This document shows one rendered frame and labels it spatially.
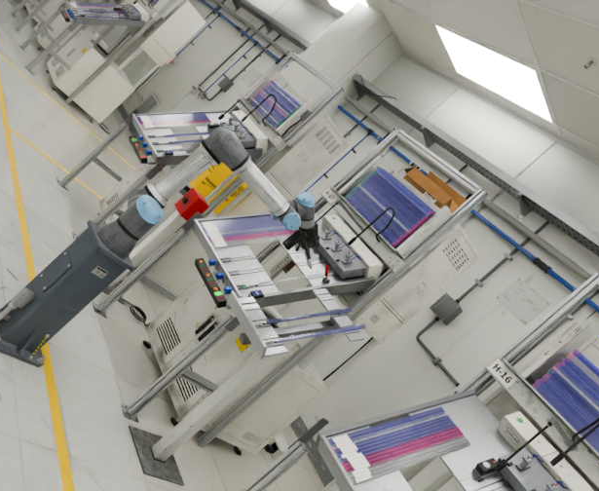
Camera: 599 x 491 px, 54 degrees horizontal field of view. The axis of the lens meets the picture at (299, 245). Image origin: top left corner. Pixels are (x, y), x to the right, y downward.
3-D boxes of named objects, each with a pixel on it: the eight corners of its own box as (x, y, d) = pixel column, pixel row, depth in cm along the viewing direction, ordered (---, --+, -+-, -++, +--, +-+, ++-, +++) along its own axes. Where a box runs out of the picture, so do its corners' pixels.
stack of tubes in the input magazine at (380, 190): (393, 246, 287) (434, 209, 286) (343, 197, 324) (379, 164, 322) (403, 259, 296) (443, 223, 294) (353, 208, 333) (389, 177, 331)
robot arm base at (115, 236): (102, 245, 219) (121, 228, 218) (93, 223, 229) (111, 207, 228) (131, 264, 230) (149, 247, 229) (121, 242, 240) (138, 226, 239)
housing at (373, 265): (363, 288, 293) (369, 266, 285) (318, 237, 328) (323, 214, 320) (376, 286, 296) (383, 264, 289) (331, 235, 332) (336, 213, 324)
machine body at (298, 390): (169, 428, 284) (264, 344, 280) (136, 333, 334) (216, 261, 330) (246, 462, 329) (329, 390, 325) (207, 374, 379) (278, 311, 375)
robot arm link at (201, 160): (120, 209, 231) (228, 124, 230) (121, 199, 245) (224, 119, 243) (140, 232, 236) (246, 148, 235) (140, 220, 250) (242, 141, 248)
